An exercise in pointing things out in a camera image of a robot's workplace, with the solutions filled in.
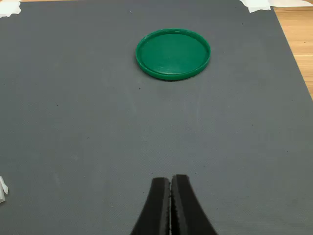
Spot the small white plastic terminal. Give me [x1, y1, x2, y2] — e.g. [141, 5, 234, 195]
[0, 175, 9, 204]

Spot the round green plastic lid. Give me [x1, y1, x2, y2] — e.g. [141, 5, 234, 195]
[135, 28, 211, 81]

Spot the dark grey mat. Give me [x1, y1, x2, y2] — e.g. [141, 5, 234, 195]
[0, 0, 313, 235]

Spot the white tape piece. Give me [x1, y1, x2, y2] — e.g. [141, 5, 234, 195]
[238, 0, 313, 14]
[0, 0, 22, 19]

